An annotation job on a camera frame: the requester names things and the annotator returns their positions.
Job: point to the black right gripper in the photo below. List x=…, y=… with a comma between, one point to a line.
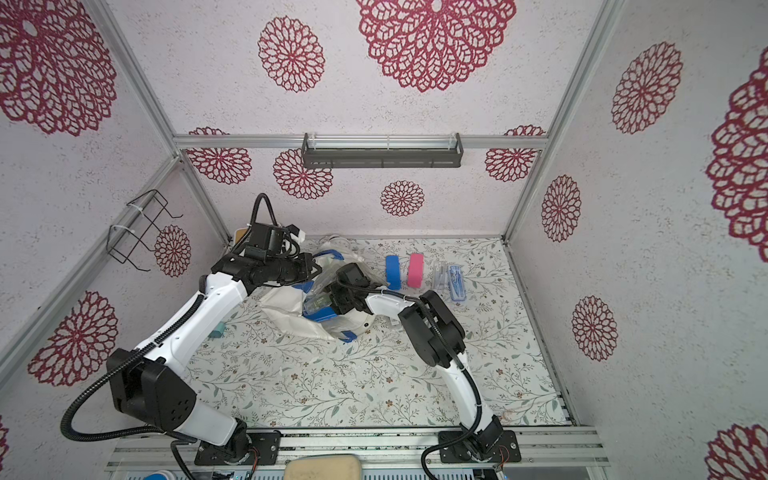
x=339, y=297

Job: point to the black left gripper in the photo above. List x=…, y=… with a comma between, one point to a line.
x=307, y=262

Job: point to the blue plastic box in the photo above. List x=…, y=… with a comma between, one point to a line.
x=393, y=272

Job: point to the white canvas cartoon tote bag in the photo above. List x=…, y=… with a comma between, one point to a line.
x=304, y=310

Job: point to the pink plastic pencil case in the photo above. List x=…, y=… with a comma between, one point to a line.
x=415, y=273

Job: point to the clear plastic compass set case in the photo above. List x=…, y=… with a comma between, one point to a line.
x=440, y=279

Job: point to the clear case with blue compass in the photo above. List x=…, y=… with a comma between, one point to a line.
x=456, y=283

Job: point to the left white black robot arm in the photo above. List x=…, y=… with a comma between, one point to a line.
x=147, y=383

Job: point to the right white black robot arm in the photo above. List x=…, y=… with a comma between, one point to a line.
x=437, y=337

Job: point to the small teal eraser block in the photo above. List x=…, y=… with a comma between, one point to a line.
x=218, y=331

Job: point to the floral table mat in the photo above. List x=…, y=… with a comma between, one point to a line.
x=259, y=374

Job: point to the beige cushioned pad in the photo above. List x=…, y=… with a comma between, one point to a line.
x=325, y=467

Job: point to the black wire wall rack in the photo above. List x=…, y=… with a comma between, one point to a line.
x=126, y=236

